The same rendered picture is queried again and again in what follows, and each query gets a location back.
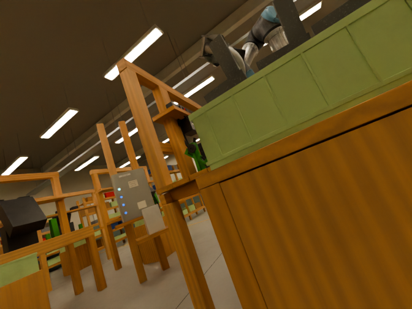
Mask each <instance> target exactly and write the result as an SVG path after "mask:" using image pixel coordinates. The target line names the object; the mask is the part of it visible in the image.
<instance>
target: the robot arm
mask: <svg viewBox="0 0 412 309"><path fill-rule="evenodd" d="M276 15H277V13H276V12H275V9H274V7H273V6H268V7H266V8H265V10H264V11H263V12H262V13H261V16H260V17H259V18H258V20H257V22H256V23H255V24H254V26H253V27H252V29H251V31H250V32H249V35H248V37H247V38H246V41H245V44H244V46H243V48H242V49H237V48H234V47H231V46H230V45H229V44H227V43H226V41H225V38H224V36H223V35H222V37H223V39H224V41H225V43H226V44H227V45H228V46H229V47H231V48H233V49H234V50H236V51H237V52H238V53H239V55H240V56H241V57H242V59H243V62H244V64H245V69H246V76H247V78H249V77H250V76H252V75H254V72H253V70H252V69H251V68H250V65H251V63H252V61H253V58H254V57H255V56H256V55H257V54H258V52H259V51H260V49H261V48H262V47H263V46H264V45H265V44H269V46H270V48H271V50H272V52H275V51H277V50H279V49H280V48H282V47H284V46H285V45H287V44H288V40H287V38H286V36H285V34H284V31H283V28H282V26H281V23H280V21H279V19H278V18H276ZM218 35H219V34H210V35H209V36H206V35H202V37H206V38H207V39H208V40H209V41H210V42H211V41H212V40H213V39H214V38H216V37H217V36H218ZM199 59H204V60H206V61H207V62H208V63H210V64H213V66H216V67H218V66H219V63H218V61H217V60H216V58H215V56H214V54H209V53H208V55H204V57H199Z"/></svg>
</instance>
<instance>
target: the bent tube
mask: <svg viewBox="0 0 412 309"><path fill-rule="evenodd" d="M209 43H210V41H209V40H208V39H207V38H206V37H203V40H202V48H201V53H200V56H203V57H204V55H208V53H209V54H213V52H212V51H211V49H210V47H209V46H208V45H209ZM229 49H230V51H231V53H232V55H233V57H234V59H235V60H236V62H237V64H238V66H239V68H240V69H243V71H244V72H245V74H246V69H245V64H244V62H243V59H242V57H241V56H240V55H239V53H238V52H237V51H236V50H234V49H233V48H231V47H229Z"/></svg>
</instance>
